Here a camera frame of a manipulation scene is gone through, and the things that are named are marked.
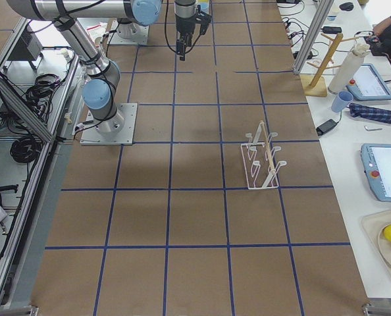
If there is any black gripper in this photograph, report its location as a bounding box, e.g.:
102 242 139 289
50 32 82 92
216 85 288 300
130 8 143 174
175 15 196 61

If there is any yellow plastic cup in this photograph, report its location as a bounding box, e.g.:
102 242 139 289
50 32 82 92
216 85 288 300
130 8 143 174
197 0 209 13

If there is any blue cup on desk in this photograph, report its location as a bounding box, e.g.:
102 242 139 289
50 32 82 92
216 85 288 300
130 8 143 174
331 90 353 113

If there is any wooden mug tree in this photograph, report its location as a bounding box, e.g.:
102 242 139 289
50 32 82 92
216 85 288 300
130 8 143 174
300 32 359 97

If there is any black power adapter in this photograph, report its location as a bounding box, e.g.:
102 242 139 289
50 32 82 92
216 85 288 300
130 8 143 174
316 119 338 136

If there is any white paper roll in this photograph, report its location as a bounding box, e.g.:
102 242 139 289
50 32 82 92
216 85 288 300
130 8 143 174
328 43 370 94

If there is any plaid cloth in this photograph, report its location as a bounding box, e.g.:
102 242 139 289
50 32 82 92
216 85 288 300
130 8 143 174
349 103 391 124

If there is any teach pendant far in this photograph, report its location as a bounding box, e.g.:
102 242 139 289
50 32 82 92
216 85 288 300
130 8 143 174
346 63 391 101

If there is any teach pendant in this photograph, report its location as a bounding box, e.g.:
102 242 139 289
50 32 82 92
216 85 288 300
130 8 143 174
361 144 391 202
346 63 391 101

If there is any teach pendant near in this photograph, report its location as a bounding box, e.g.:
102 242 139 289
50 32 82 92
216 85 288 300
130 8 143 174
361 144 391 202

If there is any beige tray with fruit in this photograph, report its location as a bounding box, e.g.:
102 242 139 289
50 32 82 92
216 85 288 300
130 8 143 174
361 210 391 277

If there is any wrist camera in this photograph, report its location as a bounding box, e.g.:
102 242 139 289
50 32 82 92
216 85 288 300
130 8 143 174
195 9 212 36

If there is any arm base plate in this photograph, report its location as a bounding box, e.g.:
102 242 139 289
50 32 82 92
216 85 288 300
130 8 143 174
80 103 138 145
109 20 149 45

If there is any aluminium frame post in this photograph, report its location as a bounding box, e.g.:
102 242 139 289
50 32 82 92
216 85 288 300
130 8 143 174
293 0 334 75

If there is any white wire cup rack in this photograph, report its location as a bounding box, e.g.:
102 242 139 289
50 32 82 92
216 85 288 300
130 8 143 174
240 121 287 190

